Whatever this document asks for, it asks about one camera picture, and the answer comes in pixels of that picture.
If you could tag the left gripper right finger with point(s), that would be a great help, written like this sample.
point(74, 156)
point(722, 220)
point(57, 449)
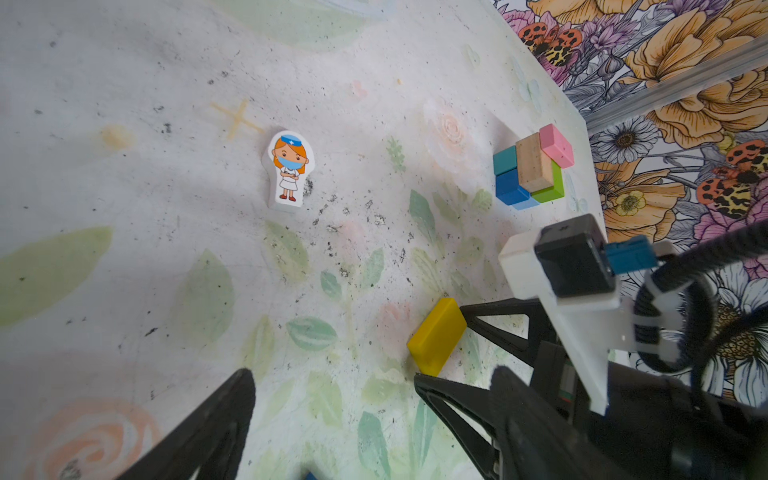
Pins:
point(535, 442)

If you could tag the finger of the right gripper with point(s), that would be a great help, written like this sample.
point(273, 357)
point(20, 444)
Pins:
point(467, 412)
point(519, 327)

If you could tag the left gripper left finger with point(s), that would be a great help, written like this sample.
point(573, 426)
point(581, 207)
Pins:
point(210, 442)

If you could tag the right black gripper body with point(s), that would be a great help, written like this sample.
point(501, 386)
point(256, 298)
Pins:
point(625, 433)

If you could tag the yellow rectangular wood block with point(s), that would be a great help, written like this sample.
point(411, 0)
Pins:
point(436, 338)

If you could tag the dark blue wood cube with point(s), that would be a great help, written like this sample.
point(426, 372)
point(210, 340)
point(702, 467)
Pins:
point(509, 190)

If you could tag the natural wood rectangular block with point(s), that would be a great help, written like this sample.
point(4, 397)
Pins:
point(534, 166)

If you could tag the teal wood cube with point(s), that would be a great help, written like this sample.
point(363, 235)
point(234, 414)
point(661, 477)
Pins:
point(505, 161)

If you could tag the pink rectangular wood block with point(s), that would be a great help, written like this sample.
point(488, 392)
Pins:
point(554, 144)

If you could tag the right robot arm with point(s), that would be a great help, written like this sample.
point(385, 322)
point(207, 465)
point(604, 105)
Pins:
point(701, 436)

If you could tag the round cartoon face sticker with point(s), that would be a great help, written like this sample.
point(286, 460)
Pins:
point(289, 160)

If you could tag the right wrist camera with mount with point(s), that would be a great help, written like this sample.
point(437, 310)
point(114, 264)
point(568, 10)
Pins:
point(565, 267)

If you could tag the right aluminium corner post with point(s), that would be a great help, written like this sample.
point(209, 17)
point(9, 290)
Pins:
point(749, 56)

